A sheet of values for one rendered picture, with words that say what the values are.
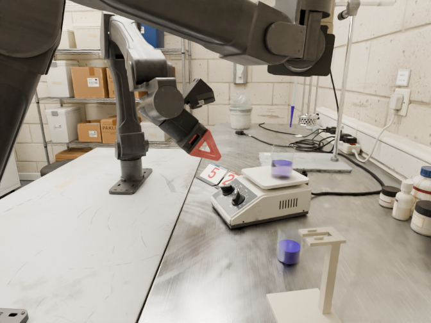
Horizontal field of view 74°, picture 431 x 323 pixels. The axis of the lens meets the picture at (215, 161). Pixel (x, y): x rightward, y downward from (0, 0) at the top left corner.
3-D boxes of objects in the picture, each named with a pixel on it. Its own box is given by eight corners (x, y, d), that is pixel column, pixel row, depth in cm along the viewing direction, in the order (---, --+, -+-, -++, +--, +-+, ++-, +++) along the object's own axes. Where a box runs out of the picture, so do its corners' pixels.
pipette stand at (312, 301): (287, 348, 34) (295, 256, 30) (265, 298, 41) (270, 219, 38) (349, 339, 35) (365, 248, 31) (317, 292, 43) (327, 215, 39)
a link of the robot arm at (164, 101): (195, 116, 52) (188, 49, 51) (149, 120, 48) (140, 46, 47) (173, 120, 63) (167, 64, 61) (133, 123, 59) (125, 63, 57)
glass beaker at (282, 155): (277, 183, 62) (279, 147, 60) (264, 175, 67) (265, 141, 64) (299, 180, 64) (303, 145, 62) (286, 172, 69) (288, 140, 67)
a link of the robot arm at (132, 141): (146, 155, 81) (133, 32, 74) (122, 158, 78) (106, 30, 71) (140, 152, 86) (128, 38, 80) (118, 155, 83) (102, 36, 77)
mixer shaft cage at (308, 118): (299, 125, 98) (306, 48, 90) (295, 122, 104) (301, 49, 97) (319, 126, 97) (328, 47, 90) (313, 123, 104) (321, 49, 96)
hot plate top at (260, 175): (263, 190, 60) (263, 186, 60) (239, 172, 71) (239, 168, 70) (310, 182, 64) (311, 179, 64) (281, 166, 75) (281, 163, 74)
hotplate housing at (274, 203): (229, 231, 59) (230, 195, 57) (210, 205, 71) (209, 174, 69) (318, 214, 66) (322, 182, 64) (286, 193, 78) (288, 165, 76)
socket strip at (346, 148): (346, 154, 115) (347, 143, 114) (318, 134, 153) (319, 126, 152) (360, 154, 115) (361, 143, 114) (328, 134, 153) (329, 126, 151)
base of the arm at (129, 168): (151, 148, 93) (130, 147, 94) (130, 166, 74) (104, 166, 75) (153, 170, 96) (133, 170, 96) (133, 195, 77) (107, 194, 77)
